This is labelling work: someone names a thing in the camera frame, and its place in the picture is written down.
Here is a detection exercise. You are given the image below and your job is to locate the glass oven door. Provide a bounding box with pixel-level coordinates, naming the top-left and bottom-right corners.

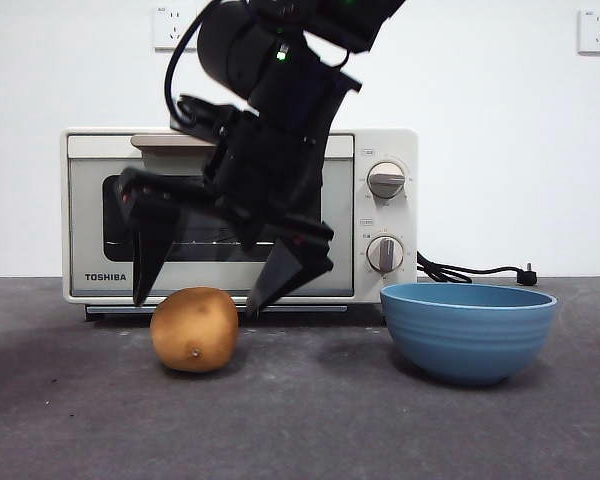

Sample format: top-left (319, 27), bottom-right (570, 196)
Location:
top-left (67, 133), bottom-right (355, 297)

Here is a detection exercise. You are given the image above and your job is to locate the brown potato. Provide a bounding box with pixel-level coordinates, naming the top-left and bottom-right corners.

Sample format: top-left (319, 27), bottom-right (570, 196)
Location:
top-left (149, 285), bottom-right (240, 374)

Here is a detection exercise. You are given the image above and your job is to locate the beige oven door handle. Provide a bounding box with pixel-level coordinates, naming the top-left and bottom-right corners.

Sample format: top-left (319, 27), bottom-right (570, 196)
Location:
top-left (130, 133), bottom-right (217, 152)

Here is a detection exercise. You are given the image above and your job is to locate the cream Toshiba toaster oven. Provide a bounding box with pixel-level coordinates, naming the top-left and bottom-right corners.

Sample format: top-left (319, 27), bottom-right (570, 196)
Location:
top-left (60, 127), bottom-right (419, 321)

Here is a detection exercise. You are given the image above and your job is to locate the blue ribbed bowl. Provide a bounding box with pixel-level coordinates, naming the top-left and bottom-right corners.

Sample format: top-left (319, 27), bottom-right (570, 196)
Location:
top-left (379, 282), bottom-right (558, 386)

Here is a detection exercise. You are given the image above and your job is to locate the oven crumb tray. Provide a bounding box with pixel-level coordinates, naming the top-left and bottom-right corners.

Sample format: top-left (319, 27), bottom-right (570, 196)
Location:
top-left (84, 303), bottom-right (350, 316)

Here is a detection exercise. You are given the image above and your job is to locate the oven timer knob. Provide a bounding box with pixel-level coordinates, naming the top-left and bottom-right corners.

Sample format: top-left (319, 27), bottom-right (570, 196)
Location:
top-left (367, 235), bottom-right (406, 275)

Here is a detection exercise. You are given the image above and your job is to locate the oven temperature knob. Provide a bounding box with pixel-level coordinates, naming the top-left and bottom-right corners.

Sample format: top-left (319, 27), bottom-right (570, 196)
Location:
top-left (367, 160), bottom-right (409, 201)

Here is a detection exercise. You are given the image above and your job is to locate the metal oven wire rack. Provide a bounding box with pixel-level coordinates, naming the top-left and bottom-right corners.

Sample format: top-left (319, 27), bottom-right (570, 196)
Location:
top-left (104, 238), bottom-right (277, 249)

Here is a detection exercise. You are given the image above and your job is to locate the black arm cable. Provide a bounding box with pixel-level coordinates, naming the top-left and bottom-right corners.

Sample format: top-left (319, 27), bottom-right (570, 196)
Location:
top-left (163, 0), bottom-right (221, 134)

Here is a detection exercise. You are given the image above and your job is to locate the black power cable with plug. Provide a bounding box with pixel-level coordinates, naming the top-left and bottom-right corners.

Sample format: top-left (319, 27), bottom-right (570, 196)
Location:
top-left (415, 249), bottom-right (540, 287)

